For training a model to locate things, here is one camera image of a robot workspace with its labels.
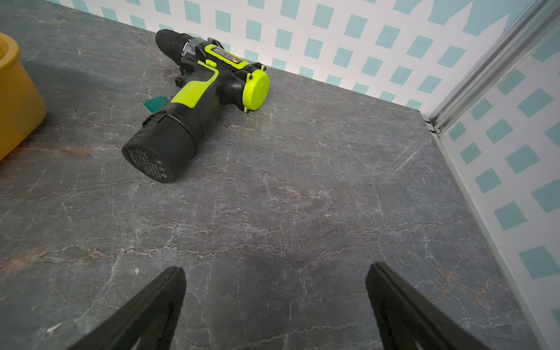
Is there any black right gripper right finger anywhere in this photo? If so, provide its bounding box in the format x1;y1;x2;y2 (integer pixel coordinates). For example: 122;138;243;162
365;262;488;350

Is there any green black cordless drill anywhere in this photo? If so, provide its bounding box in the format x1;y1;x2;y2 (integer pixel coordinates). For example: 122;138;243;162
122;29;271;183

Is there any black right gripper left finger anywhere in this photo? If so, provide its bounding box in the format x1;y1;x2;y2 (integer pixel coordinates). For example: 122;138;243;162
69;266;187;349

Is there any yellow plastic storage box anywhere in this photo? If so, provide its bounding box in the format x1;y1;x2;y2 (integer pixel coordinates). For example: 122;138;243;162
0;33;47;158

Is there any small green circuit board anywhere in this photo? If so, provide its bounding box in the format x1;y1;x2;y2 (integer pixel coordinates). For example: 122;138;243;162
142;96;169;115

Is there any aluminium corner frame post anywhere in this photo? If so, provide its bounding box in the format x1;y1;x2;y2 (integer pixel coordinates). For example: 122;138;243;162
426;1;559;136

